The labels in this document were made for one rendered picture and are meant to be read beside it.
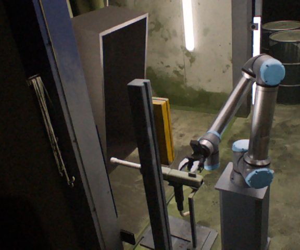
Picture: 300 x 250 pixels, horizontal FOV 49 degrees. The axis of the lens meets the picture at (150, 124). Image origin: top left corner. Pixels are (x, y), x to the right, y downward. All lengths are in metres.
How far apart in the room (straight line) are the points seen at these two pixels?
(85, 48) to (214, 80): 2.44
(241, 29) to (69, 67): 2.82
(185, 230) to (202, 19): 2.97
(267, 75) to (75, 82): 0.91
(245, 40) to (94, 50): 2.29
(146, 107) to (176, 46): 3.34
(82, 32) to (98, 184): 0.98
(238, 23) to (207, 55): 0.55
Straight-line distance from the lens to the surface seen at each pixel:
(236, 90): 1.86
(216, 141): 1.78
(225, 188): 2.18
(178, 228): 1.70
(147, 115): 1.11
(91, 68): 2.25
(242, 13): 4.01
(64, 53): 1.50
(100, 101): 2.32
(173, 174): 1.46
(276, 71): 1.70
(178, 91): 4.62
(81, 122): 1.60
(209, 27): 4.16
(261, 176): 1.94
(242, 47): 4.09
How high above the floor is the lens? 2.00
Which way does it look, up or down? 27 degrees down
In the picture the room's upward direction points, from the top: 8 degrees counter-clockwise
